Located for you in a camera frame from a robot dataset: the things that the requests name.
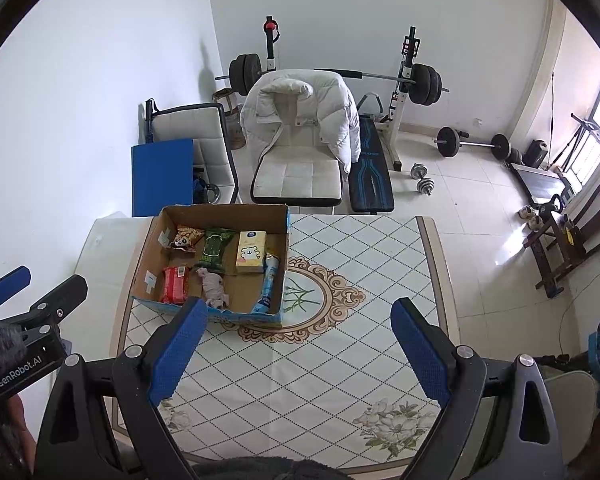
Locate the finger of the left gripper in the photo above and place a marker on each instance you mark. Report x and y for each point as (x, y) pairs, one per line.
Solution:
(13, 282)
(55, 306)

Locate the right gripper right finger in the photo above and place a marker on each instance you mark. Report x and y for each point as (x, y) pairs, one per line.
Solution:
(521, 439)

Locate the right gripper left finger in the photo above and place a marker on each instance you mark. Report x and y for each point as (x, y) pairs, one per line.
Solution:
(76, 440)

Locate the red snack bag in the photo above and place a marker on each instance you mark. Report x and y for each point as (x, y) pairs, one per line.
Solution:
(175, 285)

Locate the orange cartoon snack bag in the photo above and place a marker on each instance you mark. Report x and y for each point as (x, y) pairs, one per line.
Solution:
(186, 238)

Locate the green snack bag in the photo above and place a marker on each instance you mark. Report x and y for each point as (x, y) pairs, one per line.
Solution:
(215, 243)

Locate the blue wipes pack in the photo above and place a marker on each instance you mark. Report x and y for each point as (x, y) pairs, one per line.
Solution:
(265, 301)

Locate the yellow Vinda tissue pack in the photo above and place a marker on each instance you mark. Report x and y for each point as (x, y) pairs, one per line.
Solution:
(250, 252)

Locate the patterned tablecloth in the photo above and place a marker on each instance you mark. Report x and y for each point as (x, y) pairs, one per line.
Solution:
(331, 384)

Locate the blue foam board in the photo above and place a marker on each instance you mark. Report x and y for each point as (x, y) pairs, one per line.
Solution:
(162, 175)

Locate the dark wooden chair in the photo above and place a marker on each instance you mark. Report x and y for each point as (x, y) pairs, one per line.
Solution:
(563, 243)

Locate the brown cardboard box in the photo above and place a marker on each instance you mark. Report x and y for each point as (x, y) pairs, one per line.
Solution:
(232, 257)

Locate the white chair at left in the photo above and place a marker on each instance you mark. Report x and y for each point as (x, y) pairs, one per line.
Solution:
(204, 126)

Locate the blue black weight bench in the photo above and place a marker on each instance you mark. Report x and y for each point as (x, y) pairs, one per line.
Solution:
(369, 182)

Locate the white cushioned chair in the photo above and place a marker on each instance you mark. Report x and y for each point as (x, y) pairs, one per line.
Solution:
(298, 171)

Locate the black floor barbell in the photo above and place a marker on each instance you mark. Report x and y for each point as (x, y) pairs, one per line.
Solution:
(449, 141)

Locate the barbell on rack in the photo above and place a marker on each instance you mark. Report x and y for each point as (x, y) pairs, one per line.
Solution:
(422, 84)

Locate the white squat rack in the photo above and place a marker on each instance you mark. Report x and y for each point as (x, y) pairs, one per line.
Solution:
(389, 124)

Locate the white down jacket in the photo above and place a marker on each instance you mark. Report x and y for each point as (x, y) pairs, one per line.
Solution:
(330, 110)

